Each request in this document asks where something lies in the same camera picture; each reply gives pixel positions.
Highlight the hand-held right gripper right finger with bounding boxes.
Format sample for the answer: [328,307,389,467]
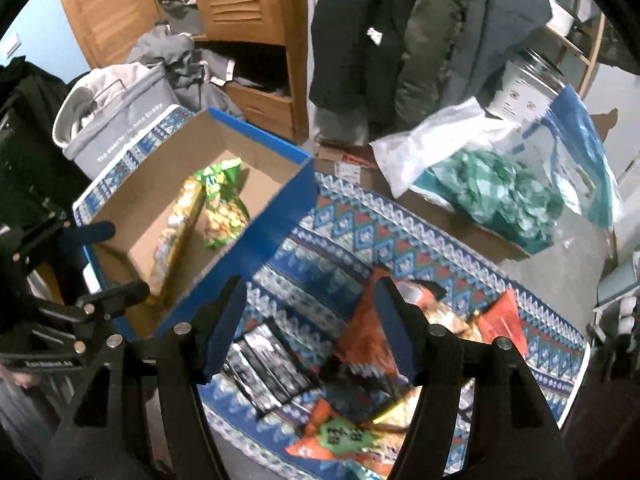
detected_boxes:
[374,276,576,480]

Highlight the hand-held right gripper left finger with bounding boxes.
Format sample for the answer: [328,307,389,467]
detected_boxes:
[42,275,249,480]

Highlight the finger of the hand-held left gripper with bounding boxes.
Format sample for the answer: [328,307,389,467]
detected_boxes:
[30,280,152,356]
[20,221,117,262]

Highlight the orange snack packet dark print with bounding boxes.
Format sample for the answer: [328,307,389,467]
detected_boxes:
[320,267,451,397]

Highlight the yellow orange snack bag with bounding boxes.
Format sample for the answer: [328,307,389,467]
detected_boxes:
[400,280,487,347]

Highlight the blue cardboard box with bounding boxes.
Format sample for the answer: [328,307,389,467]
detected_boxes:
[82,106,317,342]

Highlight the red snack packet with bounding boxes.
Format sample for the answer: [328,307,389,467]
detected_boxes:
[475,289,531,357]

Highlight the orange snack packet green label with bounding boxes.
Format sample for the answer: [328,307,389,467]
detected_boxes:
[285,399,417,479]

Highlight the black snack packet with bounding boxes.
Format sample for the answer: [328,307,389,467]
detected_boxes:
[250,321,324,402]
[222,339,282,422]

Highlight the yellow snack packet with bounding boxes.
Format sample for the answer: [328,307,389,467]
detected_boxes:
[147,175,207,297]

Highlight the patterned blue mat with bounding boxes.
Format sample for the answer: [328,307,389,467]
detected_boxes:
[72,104,592,480]

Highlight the grey storage bag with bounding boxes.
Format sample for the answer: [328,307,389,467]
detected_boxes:
[52,62,182,181]

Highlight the green white plastic bags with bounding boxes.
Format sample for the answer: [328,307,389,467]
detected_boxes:
[414,149,567,254]

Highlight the flat brown cardboard box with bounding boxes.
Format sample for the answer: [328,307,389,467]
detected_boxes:
[314,141,534,262]

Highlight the pile of grey clothes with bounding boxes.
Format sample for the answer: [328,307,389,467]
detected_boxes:
[127,22,246,118]

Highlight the metal shoe rack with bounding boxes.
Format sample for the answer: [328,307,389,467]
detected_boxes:
[586,249,640,362]

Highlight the white shoes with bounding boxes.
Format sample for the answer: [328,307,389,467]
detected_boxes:
[617,295,640,334]

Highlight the folded grey clothes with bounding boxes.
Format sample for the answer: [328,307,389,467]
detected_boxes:
[154,0,204,36]

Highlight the blue white plastic bag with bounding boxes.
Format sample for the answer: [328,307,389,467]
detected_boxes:
[520,85,627,232]

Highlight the wooden wardrobe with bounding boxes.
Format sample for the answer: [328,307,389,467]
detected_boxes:
[52,0,312,145]

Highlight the clear plastic jar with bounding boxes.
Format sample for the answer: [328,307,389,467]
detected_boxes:
[486,47,569,122]

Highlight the olive green hanging coat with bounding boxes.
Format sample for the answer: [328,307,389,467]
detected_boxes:
[392,0,482,135]

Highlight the black hanging jacket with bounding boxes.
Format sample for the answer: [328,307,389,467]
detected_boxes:
[307,0,417,115]

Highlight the grey hanging coat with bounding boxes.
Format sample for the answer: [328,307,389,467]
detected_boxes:
[440,0,557,107]

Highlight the wooden shelf rack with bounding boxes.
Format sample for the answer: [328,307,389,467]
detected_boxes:
[545,0,609,99]

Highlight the white wall switch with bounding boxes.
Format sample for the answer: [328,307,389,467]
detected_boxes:
[0,32,24,59]

